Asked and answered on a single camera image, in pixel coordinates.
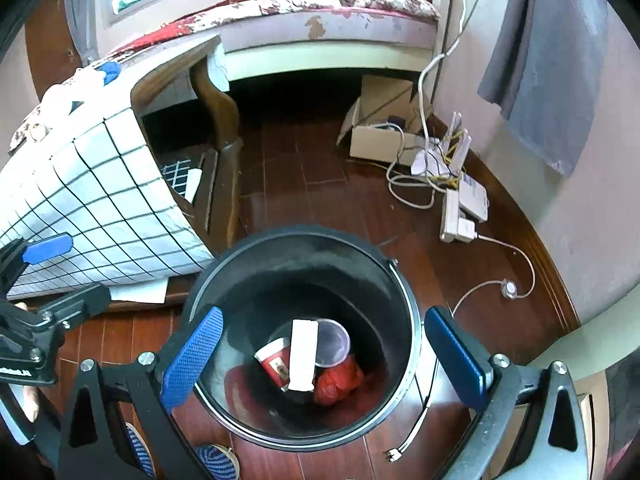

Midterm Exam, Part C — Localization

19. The small checked cloth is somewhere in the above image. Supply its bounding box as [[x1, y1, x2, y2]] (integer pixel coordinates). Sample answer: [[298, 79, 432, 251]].
[[159, 159, 202, 201]]

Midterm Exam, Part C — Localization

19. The white slim box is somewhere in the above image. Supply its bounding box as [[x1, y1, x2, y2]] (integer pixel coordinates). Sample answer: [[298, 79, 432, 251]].
[[287, 319, 320, 393]]

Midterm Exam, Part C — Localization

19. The brown wooden door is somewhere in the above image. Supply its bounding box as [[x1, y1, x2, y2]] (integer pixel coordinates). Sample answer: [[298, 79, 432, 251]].
[[25, 0, 83, 106]]

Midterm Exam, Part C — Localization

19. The wooden table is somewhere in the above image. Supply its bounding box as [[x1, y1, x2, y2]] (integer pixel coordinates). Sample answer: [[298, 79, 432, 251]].
[[107, 35, 243, 308]]

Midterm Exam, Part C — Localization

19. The white coiled cable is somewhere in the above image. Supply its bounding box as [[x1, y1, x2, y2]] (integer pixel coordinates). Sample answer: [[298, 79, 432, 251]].
[[387, 160, 446, 208]]

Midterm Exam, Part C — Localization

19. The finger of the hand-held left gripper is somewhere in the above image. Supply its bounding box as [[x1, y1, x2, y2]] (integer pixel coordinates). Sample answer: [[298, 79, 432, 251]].
[[35, 284, 111, 333], [0, 232, 75, 296]]

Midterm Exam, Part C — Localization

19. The white cable with plug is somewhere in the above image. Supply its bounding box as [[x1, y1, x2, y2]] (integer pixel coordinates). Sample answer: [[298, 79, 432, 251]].
[[384, 395, 433, 463]]

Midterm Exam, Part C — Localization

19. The person's left hand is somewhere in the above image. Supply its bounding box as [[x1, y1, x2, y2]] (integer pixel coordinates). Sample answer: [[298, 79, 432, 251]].
[[17, 385, 42, 426]]

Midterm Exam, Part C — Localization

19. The blue striped slipper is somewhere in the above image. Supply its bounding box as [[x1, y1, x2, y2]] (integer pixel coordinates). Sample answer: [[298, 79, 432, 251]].
[[125, 422, 156, 478], [195, 444, 241, 480]]

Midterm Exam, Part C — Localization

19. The white router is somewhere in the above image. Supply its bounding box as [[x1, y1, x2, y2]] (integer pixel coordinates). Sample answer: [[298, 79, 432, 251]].
[[412, 112, 473, 176]]

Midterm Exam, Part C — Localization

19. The blue wad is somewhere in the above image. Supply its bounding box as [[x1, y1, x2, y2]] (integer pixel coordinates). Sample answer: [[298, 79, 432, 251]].
[[96, 61, 121, 86]]

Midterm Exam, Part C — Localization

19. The black trash bin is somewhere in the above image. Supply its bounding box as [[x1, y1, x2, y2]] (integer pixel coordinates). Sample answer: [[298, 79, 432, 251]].
[[186, 227, 443, 453]]

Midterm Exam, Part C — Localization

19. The white modem box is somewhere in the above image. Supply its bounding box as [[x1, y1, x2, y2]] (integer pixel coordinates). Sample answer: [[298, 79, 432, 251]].
[[457, 175, 488, 221]]

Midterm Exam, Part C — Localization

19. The floral bedsheet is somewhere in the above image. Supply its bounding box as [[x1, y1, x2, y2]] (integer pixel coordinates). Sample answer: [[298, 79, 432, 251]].
[[107, 0, 441, 56]]

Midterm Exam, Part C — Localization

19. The white checked tablecloth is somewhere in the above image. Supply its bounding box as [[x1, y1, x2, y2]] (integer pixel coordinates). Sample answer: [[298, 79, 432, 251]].
[[0, 35, 226, 301]]

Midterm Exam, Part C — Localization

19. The white power strip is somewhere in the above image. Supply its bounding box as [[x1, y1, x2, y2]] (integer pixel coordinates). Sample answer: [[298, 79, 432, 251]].
[[440, 190, 463, 243]]

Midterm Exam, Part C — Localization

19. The red paper cup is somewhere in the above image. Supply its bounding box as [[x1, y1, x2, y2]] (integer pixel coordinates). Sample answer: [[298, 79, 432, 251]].
[[255, 337, 293, 391]]

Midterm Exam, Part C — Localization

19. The white charger cable with puck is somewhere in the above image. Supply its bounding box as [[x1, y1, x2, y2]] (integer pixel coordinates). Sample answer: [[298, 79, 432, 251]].
[[452, 232, 536, 316]]

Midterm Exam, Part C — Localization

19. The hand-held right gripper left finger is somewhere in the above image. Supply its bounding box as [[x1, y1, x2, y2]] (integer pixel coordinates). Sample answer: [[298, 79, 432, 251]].
[[57, 306, 224, 480]]

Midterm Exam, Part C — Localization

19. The bed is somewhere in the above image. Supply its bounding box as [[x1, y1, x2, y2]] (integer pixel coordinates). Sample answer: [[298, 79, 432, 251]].
[[107, 0, 441, 83]]

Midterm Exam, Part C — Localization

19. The white wall cable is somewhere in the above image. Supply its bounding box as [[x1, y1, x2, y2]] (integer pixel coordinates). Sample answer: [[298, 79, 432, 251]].
[[417, 0, 468, 141]]

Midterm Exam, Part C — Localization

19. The yellow cable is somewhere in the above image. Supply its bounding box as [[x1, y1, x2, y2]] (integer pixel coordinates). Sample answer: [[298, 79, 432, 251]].
[[430, 135, 461, 191]]

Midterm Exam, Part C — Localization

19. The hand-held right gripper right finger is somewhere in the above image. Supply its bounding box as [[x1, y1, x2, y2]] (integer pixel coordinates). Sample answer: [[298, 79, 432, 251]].
[[425, 306, 591, 480]]

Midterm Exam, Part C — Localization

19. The grey hanging cloth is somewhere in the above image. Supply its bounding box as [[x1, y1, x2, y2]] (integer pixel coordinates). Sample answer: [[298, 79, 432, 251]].
[[477, 0, 608, 176]]

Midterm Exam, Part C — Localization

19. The grey curtain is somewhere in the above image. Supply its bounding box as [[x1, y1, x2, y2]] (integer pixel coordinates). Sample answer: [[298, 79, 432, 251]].
[[65, 0, 108, 63]]

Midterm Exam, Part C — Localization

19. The cardboard box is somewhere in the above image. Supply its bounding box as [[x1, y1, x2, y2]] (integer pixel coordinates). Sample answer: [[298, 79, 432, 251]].
[[337, 74, 431, 163]]

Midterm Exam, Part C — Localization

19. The red plastic bag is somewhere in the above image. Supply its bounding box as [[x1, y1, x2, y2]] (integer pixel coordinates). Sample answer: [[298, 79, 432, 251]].
[[314, 355, 365, 406]]

